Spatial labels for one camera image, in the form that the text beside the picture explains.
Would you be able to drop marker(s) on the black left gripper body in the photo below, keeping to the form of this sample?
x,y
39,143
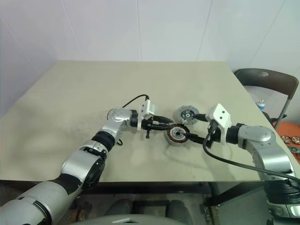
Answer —
x,y
152,126

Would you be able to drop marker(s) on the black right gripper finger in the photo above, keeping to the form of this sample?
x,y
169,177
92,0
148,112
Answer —
x,y
197,138
199,116

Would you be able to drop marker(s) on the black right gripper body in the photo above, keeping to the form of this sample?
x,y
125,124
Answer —
x,y
216,137

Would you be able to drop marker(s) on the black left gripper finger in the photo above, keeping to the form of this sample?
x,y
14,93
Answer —
x,y
164,119
161,127

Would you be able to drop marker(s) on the silver spoked round rotor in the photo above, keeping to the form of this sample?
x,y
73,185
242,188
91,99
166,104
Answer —
x,y
185,114

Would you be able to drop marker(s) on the round motor housing copper windings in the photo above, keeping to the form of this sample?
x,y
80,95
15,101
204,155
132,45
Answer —
x,y
171,138

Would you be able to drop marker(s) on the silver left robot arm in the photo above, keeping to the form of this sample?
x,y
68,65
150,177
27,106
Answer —
x,y
77,164

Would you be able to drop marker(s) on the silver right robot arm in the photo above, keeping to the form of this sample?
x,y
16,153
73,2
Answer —
x,y
257,138

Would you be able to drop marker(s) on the round copper motor part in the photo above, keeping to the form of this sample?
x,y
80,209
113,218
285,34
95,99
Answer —
x,y
286,138
296,140

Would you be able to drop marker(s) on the round grey motor part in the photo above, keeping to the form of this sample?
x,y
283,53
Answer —
x,y
293,149

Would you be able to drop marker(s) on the orange stool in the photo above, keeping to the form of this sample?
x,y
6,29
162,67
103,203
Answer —
x,y
289,127

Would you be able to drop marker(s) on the dark brown folding chair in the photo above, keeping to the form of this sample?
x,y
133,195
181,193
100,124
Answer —
x,y
276,79

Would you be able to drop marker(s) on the grey robot torso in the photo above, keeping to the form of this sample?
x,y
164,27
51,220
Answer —
x,y
140,221

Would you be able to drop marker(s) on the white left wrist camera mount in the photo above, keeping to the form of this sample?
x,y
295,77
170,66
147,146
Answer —
x,y
146,107

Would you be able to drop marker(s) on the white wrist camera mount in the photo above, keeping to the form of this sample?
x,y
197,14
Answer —
x,y
146,107
221,114

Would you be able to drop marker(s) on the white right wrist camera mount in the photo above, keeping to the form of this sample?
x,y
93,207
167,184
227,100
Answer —
x,y
221,114

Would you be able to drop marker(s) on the black metal table frame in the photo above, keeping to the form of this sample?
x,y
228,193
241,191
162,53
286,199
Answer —
x,y
140,187

